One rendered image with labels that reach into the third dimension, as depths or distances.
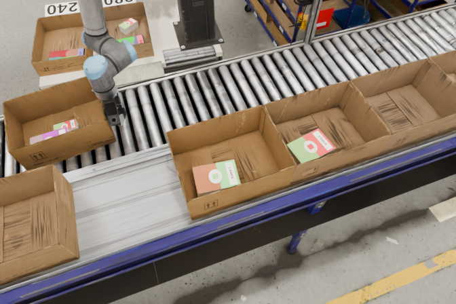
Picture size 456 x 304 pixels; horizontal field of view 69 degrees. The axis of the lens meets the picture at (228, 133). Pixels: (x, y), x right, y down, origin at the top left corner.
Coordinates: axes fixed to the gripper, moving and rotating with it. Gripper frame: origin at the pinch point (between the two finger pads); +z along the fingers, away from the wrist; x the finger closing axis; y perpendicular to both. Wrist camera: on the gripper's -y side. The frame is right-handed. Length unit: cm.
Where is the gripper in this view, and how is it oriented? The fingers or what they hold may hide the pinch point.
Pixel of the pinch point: (120, 125)
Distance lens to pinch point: 161.9
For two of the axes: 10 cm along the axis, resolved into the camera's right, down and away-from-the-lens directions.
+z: 0.0, 5.7, 8.2
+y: -3.4, -7.7, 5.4
